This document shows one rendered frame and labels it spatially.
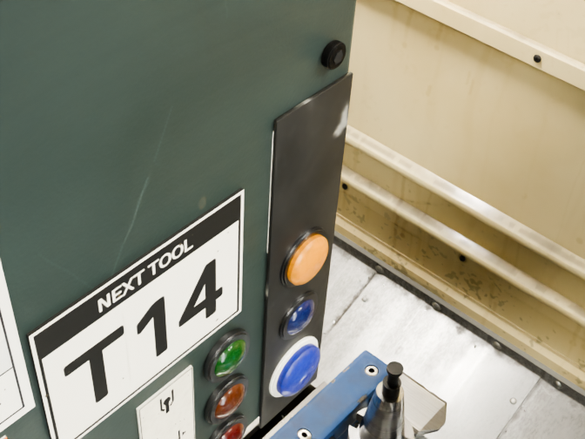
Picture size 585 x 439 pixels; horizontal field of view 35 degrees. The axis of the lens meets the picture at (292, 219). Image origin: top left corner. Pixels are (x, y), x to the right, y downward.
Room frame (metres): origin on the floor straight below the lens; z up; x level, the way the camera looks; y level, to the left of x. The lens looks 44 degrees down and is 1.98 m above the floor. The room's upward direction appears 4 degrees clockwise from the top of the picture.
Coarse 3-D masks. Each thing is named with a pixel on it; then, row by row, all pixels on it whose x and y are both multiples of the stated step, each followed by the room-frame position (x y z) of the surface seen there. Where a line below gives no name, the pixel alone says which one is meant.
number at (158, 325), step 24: (192, 264) 0.24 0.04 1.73; (216, 264) 0.25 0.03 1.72; (168, 288) 0.23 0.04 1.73; (192, 288) 0.24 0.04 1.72; (216, 288) 0.25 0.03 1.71; (144, 312) 0.22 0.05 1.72; (168, 312) 0.23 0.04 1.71; (192, 312) 0.23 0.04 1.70; (216, 312) 0.25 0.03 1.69; (144, 336) 0.22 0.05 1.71; (168, 336) 0.22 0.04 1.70; (192, 336) 0.23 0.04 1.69; (144, 360) 0.21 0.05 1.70
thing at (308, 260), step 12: (312, 240) 0.29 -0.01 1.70; (324, 240) 0.29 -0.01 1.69; (300, 252) 0.28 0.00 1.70; (312, 252) 0.28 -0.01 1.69; (324, 252) 0.29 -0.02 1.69; (300, 264) 0.28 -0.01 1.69; (312, 264) 0.28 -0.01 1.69; (288, 276) 0.28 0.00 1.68; (300, 276) 0.28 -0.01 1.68; (312, 276) 0.28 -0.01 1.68
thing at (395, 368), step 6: (390, 366) 0.51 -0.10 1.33; (396, 366) 0.51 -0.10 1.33; (402, 366) 0.51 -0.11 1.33; (390, 372) 0.50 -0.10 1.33; (396, 372) 0.50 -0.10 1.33; (402, 372) 0.50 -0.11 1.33; (384, 378) 0.51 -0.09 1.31; (390, 378) 0.50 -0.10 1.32; (396, 378) 0.50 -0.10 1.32; (384, 384) 0.50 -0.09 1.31; (390, 384) 0.50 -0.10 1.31; (396, 384) 0.50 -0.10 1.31; (384, 390) 0.50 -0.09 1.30; (390, 390) 0.50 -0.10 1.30; (396, 390) 0.50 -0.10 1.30; (384, 396) 0.50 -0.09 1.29; (390, 396) 0.50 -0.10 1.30; (396, 396) 0.50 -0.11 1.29
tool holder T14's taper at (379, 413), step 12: (372, 408) 0.50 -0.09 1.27; (384, 408) 0.49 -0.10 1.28; (396, 408) 0.49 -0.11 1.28; (372, 420) 0.49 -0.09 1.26; (384, 420) 0.49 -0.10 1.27; (396, 420) 0.49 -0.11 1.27; (360, 432) 0.50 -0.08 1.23; (372, 432) 0.49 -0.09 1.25; (384, 432) 0.49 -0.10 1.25; (396, 432) 0.49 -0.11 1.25
